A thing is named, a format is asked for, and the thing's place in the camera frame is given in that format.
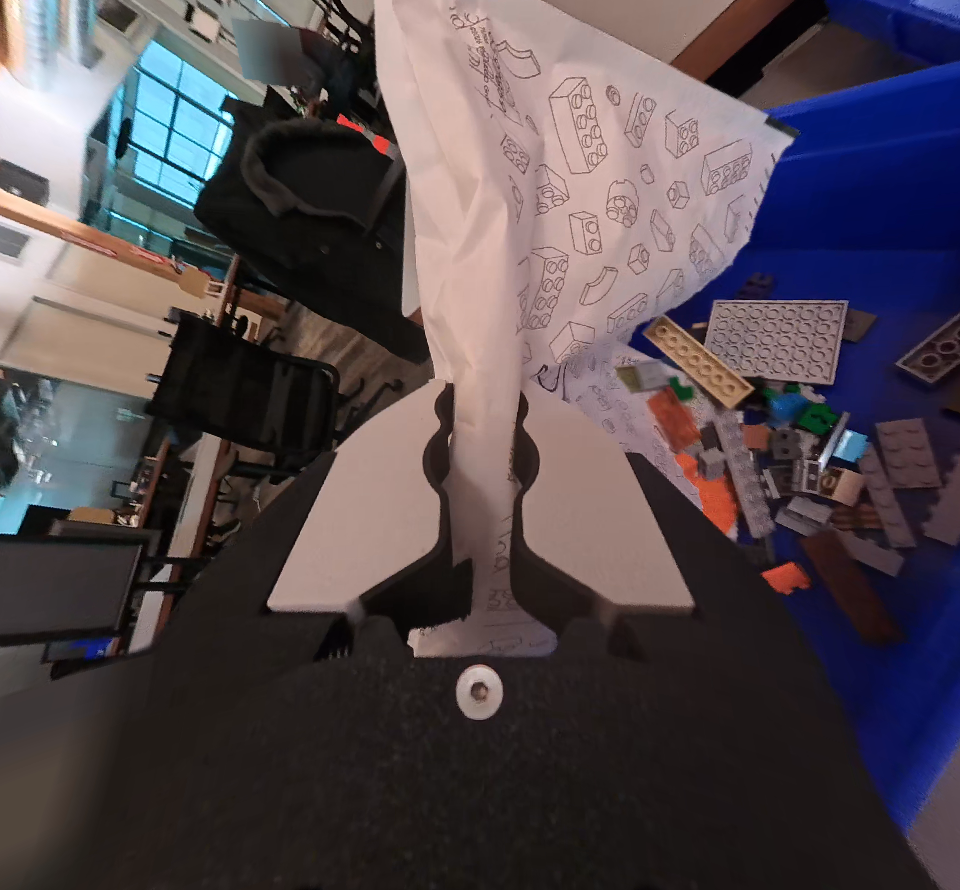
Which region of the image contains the large brick-print paper bag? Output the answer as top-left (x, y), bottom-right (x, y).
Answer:
top-left (371, 0), bottom-right (798, 660)

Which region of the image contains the black office chair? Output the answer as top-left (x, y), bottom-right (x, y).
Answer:
top-left (144, 311), bottom-right (344, 480)

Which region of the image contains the pile of toy bricks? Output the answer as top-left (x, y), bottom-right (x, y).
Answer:
top-left (615, 271), bottom-right (960, 643)

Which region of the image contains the dark monitor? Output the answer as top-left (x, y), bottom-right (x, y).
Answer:
top-left (0, 522), bottom-right (164, 648)

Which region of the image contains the black jacket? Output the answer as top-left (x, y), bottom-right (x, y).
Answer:
top-left (193, 117), bottom-right (430, 364)

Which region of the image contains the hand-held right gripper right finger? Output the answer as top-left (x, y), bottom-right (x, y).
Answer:
top-left (512, 391), bottom-right (695, 637)

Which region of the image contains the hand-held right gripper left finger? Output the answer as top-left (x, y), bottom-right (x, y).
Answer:
top-left (267, 380), bottom-right (475, 637)

